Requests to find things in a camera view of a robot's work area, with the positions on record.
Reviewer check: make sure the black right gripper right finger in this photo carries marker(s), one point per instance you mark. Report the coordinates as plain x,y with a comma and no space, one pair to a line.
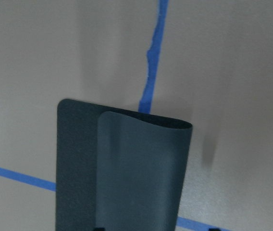
213,229

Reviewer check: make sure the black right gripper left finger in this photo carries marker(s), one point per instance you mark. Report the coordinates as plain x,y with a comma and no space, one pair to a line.
99,229

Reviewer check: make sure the black mouse pad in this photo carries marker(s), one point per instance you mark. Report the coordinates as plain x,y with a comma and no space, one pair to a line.
118,169

